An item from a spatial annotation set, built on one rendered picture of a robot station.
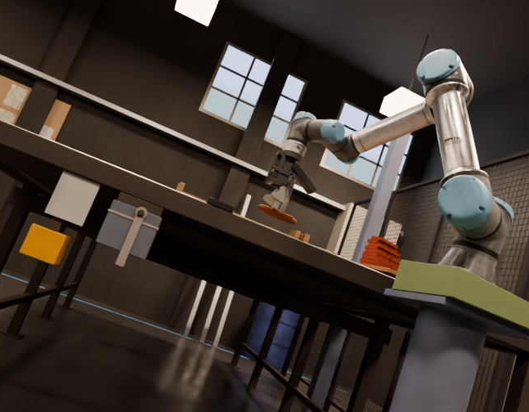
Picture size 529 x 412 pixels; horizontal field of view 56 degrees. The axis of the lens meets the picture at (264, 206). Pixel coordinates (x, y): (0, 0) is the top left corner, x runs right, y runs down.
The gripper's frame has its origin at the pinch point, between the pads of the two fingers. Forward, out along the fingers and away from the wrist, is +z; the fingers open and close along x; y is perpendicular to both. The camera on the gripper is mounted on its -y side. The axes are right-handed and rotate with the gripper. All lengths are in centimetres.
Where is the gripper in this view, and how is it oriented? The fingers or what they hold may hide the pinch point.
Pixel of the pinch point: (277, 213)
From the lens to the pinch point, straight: 162.7
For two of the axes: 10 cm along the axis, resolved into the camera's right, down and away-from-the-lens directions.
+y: -9.0, -3.7, -2.2
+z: -3.4, 9.2, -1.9
